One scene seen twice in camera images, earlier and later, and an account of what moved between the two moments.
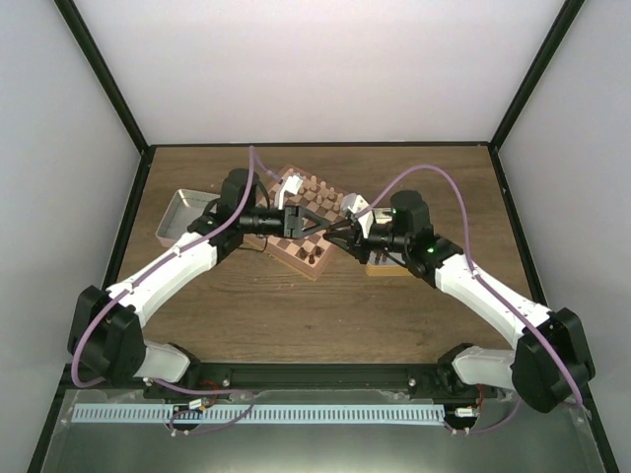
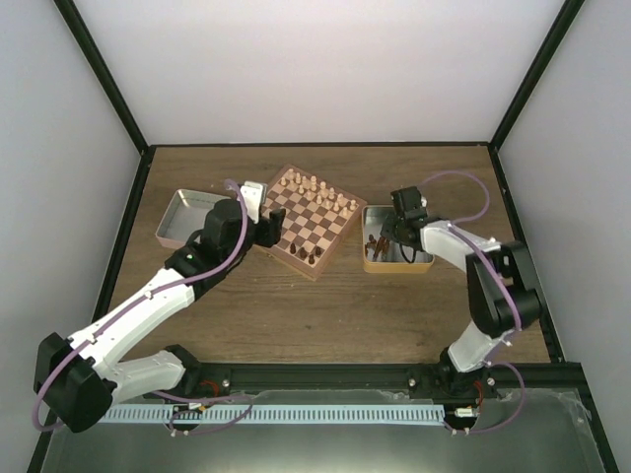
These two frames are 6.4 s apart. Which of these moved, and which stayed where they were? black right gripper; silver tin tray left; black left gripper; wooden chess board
Moved: black right gripper; black left gripper
Stayed: silver tin tray left; wooden chess board
